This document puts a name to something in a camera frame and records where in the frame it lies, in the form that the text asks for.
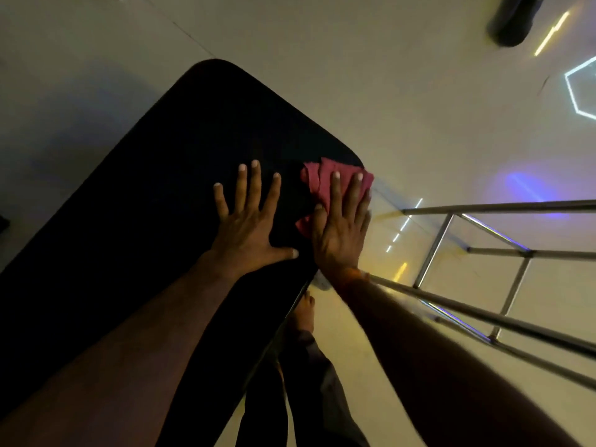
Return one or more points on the black padded gym bench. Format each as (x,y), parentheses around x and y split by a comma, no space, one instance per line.
(163,181)

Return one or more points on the round metal stool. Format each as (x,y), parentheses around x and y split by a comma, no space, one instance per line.
(489,316)

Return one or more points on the person's left forearm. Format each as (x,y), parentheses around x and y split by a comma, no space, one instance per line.
(121,363)

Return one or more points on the person's right foot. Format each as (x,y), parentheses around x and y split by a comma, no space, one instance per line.
(303,314)

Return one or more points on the person's left hand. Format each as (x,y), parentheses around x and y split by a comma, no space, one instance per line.
(247,232)

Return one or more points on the person's right forearm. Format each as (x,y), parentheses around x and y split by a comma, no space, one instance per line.
(447,372)

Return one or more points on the orange thread wristband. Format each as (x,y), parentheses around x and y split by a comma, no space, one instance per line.
(349,276)

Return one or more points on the person's right hand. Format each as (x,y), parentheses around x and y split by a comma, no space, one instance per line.
(340,237)

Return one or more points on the person's dark trousers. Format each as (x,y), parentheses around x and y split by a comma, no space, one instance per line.
(307,395)

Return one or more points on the pink cleaning cloth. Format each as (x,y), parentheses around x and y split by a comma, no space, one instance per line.
(321,181)

